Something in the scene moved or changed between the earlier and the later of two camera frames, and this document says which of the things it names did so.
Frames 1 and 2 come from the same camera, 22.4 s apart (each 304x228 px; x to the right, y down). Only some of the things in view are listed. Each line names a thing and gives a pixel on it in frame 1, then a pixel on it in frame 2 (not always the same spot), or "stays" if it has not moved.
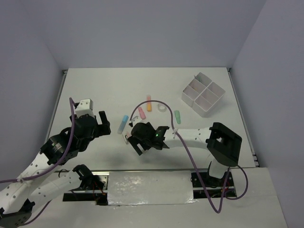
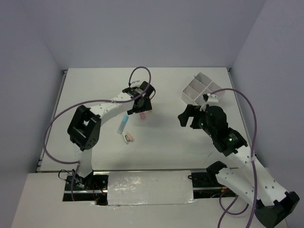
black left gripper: x=103 y=128 -> x=146 y=107
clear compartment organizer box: x=204 y=96 stays
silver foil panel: x=134 y=188 stays
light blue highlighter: x=123 y=124 stays
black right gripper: x=134 y=141 -> x=192 y=110
